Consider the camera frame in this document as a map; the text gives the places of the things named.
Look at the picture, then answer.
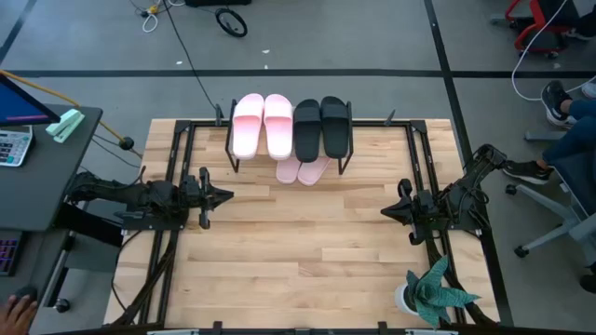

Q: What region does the green plant in white pot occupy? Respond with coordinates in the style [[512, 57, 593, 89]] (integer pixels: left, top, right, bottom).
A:
[[393, 254, 482, 329]]

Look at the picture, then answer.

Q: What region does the pink rubber slide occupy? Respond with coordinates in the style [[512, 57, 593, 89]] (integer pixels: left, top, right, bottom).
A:
[[263, 93, 294, 162], [275, 155, 303, 185], [296, 155, 332, 187], [231, 92, 265, 161]]

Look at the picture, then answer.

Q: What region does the mint green stapler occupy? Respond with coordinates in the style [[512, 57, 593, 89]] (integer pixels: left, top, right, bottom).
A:
[[45, 108, 87, 144]]

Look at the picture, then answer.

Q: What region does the computer monitor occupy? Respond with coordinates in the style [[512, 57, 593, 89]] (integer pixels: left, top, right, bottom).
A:
[[0, 73, 62, 127]]

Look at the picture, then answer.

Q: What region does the white coiled floor cable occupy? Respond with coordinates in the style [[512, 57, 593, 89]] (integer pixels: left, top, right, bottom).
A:
[[141, 11, 160, 34]]

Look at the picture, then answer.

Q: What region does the long white floor cable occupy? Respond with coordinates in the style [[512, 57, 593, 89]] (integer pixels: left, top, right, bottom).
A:
[[510, 0, 596, 102]]

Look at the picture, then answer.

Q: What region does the black floor cable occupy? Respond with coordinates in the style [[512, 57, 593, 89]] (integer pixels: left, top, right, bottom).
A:
[[160, 0, 220, 114]]

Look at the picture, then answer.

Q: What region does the grey desk calculator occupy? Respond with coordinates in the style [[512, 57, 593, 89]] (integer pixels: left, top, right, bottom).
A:
[[0, 124, 34, 168]]

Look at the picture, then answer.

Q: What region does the grey office chair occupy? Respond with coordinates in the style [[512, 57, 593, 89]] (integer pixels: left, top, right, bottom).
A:
[[505, 151, 596, 266]]

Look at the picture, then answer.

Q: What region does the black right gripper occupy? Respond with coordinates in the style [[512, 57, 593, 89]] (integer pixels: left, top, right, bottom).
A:
[[380, 178, 441, 247]]

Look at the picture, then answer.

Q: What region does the person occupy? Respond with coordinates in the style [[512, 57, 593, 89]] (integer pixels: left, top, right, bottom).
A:
[[502, 79, 596, 185]]

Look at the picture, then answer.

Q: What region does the black rubber slide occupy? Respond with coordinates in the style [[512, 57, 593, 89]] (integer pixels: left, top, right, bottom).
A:
[[319, 95, 351, 160], [291, 98, 323, 164]]

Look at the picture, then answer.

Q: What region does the red chair base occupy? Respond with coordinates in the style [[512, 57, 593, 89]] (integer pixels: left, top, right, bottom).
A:
[[505, 0, 576, 60]]

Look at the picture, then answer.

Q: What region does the black ring on floor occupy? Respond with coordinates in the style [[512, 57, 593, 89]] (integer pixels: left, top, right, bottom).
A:
[[214, 7, 250, 39]]

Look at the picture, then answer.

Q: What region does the person's hand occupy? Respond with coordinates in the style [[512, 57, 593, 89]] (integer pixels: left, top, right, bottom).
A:
[[0, 294, 39, 335]]

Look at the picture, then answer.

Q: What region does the yellow floor cable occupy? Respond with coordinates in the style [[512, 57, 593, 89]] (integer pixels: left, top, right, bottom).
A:
[[0, 68, 128, 143]]

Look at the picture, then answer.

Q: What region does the dark grey desk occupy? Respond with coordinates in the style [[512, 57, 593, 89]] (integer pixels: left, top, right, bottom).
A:
[[0, 104, 125, 314]]

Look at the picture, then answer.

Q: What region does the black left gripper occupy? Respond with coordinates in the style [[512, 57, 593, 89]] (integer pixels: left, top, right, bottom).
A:
[[181, 166, 235, 230]]

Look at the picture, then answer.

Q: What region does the black computer mouse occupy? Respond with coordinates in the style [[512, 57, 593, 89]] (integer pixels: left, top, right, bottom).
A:
[[12, 285, 40, 303]]

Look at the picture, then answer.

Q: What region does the black aluminium rig frame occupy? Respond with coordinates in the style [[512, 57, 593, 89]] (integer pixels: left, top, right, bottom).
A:
[[104, 118, 516, 335]]

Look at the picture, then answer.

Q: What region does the backlit computer keyboard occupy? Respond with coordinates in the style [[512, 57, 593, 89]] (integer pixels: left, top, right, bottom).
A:
[[0, 236, 22, 278]]

